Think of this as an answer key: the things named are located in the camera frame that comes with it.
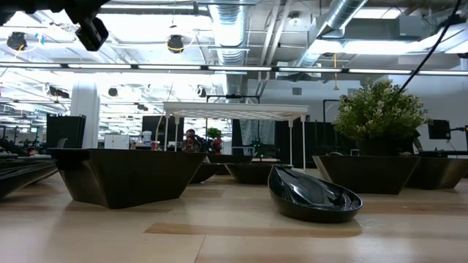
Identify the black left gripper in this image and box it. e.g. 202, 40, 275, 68
64, 0, 110, 52

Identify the black teardrop mini plate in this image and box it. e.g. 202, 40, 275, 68
0, 166, 56, 200
267, 164, 364, 224

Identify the black square mini plate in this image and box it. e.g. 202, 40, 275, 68
312, 155, 420, 195
206, 153, 254, 165
404, 156, 468, 191
49, 148, 208, 210

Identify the small black monitor on arm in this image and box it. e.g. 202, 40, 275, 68
428, 119, 452, 141

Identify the black partition panel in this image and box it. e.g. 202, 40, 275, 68
45, 114, 87, 149

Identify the white cabinet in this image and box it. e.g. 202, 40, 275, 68
103, 133, 131, 150

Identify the person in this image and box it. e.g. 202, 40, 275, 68
181, 128, 208, 153

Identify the long ceiling light strip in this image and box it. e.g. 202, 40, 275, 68
0, 62, 468, 76

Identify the small plant in red pot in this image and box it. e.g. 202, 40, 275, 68
206, 126, 224, 153

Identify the small robot with green light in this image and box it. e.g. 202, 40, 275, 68
251, 137, 281, 161

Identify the black curtain partition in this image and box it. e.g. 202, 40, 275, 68
273, 119, 358, 159

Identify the green artificial potted plant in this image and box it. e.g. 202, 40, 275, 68
332, 78, 431, 158

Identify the black hanging ceiling camera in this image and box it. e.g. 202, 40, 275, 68
167, 34, 185, 55
6, 31, 29, 52

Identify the silver ventilation duct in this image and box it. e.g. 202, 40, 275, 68
292, 0, 369, 70
207, 0, 250, 96

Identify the white wire rack shelf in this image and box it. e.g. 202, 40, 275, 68
162, 101, 310, 172

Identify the yellow hanging cord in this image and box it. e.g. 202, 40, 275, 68
331, 53, 340, 91

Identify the right arm black supply cable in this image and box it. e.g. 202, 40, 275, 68
398, 0, 462, 94

